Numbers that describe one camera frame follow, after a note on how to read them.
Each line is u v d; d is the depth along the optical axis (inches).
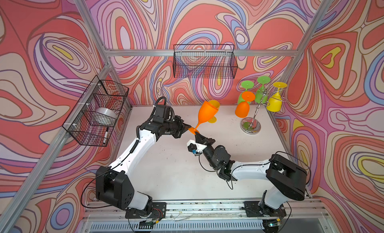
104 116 27.7
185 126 30.2
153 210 28.6
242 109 34.8
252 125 41.4
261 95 33.1
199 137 27.9
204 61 37.9
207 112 28.1
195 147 25.1
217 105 39.5
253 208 28.9
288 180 17.7
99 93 31.7
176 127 27.2
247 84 34.8
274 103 35.5
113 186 16.1
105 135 28.5
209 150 26.6
